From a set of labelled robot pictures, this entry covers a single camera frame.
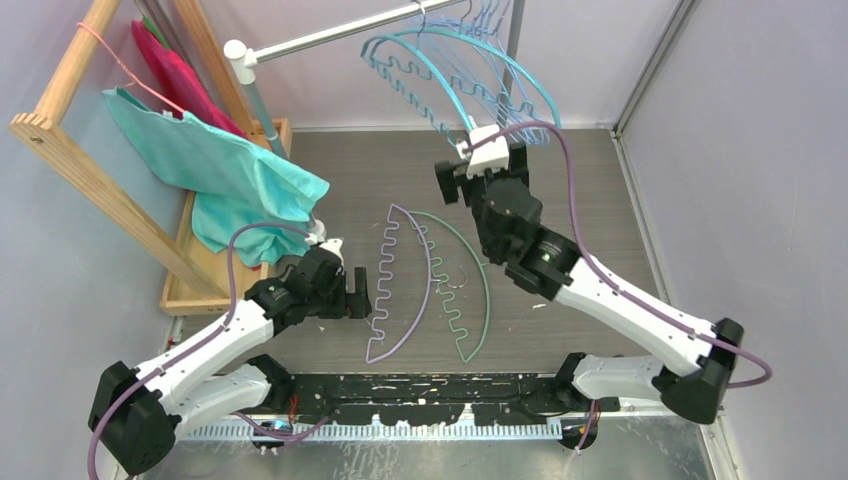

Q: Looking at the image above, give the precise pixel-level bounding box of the light blue wire hanger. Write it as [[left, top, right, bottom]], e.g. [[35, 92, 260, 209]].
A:
[[461, 1, 529, 126], [423, 1, 533, 126], [478, 1, 547, 126]]

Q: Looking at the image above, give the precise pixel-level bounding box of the teal wavy plastic hanger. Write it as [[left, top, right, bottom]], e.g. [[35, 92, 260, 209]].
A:
[[361, 1, 562, 145]]

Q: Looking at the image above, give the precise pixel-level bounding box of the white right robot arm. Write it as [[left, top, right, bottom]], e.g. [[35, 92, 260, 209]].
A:
[[434, 143, 744, 424]]

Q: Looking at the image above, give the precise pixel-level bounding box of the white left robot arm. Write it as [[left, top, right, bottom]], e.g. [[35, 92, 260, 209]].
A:
[[87, 238, 373, 478]]

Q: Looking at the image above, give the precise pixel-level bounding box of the purple wavy plastic hanger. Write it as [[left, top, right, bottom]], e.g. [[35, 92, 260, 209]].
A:
[[365, 203, 435, 365]]

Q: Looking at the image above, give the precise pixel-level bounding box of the green plastic hanger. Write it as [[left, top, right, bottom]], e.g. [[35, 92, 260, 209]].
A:
[[409, 210, 492, 364]]

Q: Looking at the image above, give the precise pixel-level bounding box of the teal cloth garment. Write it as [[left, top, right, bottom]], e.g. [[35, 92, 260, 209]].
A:
[[103, 88, 330, 267]]

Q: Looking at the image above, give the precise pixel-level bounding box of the magenta cloth garment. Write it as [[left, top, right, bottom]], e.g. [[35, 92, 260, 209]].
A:
[[131, 21, 270, 156]]

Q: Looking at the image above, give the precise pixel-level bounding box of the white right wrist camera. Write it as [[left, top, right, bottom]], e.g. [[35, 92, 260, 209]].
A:
[[456, 124, 510, 179]]

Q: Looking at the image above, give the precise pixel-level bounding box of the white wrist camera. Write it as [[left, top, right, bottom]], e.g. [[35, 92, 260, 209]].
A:
[[310, 237, 345, 266], [456, 124, 510, 179]]

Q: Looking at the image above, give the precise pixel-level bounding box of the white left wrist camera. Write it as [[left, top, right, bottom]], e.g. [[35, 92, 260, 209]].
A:
[[310, 237, 345, 266]]

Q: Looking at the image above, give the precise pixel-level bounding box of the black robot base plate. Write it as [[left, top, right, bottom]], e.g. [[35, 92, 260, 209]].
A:
[[248, 373, 621, 447]]

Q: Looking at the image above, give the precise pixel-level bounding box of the wooden clothes rack frame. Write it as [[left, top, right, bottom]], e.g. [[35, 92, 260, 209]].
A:
[[9, 0, 294, 317]]

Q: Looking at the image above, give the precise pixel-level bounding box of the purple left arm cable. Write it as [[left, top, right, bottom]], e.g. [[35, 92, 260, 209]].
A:
[[86, 223, 319, 480]]

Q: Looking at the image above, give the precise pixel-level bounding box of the metal hanger rail stand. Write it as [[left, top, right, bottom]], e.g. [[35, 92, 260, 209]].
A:
[[222, 0, 535, 243]]

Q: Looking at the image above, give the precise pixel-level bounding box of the pink elastic cord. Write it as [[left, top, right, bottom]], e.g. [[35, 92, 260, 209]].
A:
[[76, 21, 184, 119]]

